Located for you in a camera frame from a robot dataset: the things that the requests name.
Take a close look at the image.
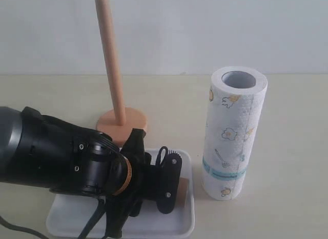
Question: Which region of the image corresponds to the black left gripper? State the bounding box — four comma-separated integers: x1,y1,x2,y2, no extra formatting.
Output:
48,116,182,214

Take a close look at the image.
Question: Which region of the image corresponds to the wooden paper towel holder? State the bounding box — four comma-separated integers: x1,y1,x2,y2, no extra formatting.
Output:
95,0,148,147

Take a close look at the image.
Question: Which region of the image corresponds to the printed white paper towel roll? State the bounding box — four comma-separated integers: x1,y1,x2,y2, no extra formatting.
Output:
202,66,268,201

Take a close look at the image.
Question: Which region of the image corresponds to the brown cardboard tube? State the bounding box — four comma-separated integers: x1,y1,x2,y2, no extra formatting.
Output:
176,177,189,207

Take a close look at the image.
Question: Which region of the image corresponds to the white plastic tray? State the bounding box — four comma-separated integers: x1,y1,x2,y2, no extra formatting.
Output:
46,150,195,238

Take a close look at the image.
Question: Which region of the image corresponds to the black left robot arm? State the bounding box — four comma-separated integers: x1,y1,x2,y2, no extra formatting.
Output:
1,107,182,214

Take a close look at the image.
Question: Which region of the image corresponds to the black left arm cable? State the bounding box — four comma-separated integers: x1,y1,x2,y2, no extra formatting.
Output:
0,197,108,239

